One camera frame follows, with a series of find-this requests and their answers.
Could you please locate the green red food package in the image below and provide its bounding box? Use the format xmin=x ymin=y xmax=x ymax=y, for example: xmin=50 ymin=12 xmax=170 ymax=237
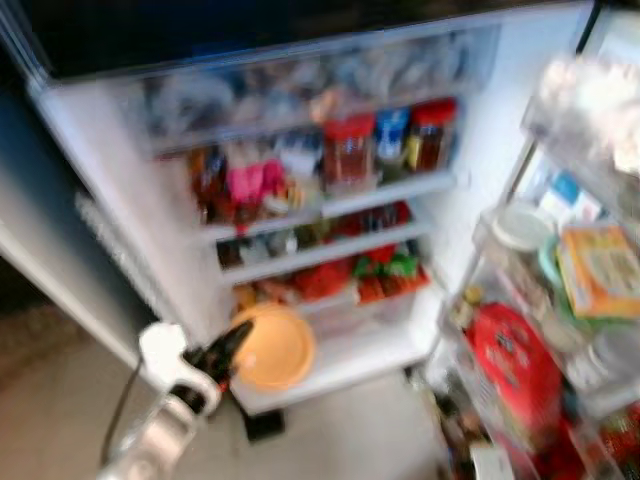
xmin=354 ymin=245 xmax=423 ymax=303

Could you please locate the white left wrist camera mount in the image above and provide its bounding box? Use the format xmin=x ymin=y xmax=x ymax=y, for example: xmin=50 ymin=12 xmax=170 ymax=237
xmin=139 ymin=321 xmax=227 ymax=403

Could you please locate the dark red lid jar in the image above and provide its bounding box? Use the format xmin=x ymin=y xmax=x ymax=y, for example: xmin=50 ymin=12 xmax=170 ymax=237
xmin=410 ymin=98 xmax=459 ymax=173

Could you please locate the white open fridge cabinet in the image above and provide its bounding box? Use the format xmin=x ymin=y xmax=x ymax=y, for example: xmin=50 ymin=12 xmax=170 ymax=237
xmin=35 ymin=5 xmax=601 ymax=416

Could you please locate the white bottle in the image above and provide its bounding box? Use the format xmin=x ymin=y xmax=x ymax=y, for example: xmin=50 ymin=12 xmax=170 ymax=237
xmin=470 ymin=444 xmax=517 ymax=480

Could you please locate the blue lid jar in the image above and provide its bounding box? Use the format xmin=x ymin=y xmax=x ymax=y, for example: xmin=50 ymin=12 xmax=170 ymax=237
xmin=375 ymin=107 xmax=412 ymax=168

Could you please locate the red printed bag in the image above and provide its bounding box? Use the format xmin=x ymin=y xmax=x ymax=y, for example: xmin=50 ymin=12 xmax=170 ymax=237
xmin=464 ymin=302 xmax=565 ymax=433

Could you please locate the clear plastic bottle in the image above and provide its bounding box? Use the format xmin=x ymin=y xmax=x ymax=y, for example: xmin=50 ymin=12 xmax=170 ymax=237
xmin=565 ymin=325 xmax=640 ymax=393

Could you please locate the wide red lid jar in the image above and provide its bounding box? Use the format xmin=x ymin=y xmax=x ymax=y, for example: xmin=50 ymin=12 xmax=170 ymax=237
xmin=321 ymin=114 xmax=377 ymax=193

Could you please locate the orange printed box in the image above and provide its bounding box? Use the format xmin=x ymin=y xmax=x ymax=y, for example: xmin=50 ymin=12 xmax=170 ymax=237
xmin=556 ymin=224 xmax=640 ymax=322

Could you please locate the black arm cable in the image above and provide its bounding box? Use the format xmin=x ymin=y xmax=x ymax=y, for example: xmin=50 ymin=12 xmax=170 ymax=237
xmin=100 ymin=358 xmax=147 ymax=463

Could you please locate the pink food package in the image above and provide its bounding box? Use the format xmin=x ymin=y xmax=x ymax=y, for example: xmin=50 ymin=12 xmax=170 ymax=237
xmin=225 ymin=160 xmax=288 ymax=208

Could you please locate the white round lid container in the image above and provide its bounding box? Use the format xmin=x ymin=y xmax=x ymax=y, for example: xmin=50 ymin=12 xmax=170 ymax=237
xmin=489 ymin=204 xmax=557 ymax=253

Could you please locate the black fridge foot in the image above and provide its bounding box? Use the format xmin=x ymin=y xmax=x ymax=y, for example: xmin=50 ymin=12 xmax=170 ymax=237
xmin=244 ymin=407 xmax=287 ymax=444

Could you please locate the white fridge shelf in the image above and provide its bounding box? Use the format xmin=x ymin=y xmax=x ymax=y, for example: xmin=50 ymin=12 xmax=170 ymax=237
xmin=215 ymin=220 xmax=433 ymax=288
xmin=198 ymin=170 xmax=458 ymax=244

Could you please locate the grey fridge door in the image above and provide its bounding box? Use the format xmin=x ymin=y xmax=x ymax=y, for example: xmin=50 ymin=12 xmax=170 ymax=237
xmin=0 ymin=70 xmax=153 ymax=373

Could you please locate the blue white carton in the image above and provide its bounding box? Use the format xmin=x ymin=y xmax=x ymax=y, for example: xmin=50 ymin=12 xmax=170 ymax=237
xmin=540 ymin=170 xmax=603 ymax=228

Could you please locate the white fridge door with bins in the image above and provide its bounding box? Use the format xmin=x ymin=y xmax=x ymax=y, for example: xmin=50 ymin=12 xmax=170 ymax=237
xmin=425 ymin=10 xmax=640 ymax=480

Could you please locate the orange plastic bowl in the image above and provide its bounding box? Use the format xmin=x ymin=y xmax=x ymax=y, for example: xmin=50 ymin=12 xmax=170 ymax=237
xmin=232 ymin=303 xmax=317 ymax=391

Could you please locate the clear fridge door bin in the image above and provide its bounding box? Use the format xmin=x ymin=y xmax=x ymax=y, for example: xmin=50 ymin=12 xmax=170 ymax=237
xmin=523 ymin=54 xmax=640 ymax=203

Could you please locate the clear fridge drawer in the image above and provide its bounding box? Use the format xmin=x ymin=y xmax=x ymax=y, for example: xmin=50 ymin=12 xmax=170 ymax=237
xmin=138 ymin=28 xmax=501 ymax=153

